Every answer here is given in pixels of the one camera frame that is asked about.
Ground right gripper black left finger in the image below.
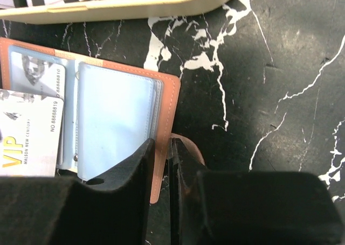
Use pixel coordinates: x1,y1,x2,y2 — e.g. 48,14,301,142
1,139,155,244

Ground pink leather card holder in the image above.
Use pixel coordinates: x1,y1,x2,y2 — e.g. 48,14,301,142
0,37,206,205

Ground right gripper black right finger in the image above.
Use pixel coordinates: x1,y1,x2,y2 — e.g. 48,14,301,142
169,138,344,244

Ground beige wooden tray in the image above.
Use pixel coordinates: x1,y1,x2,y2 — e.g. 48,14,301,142
1,0,229,24

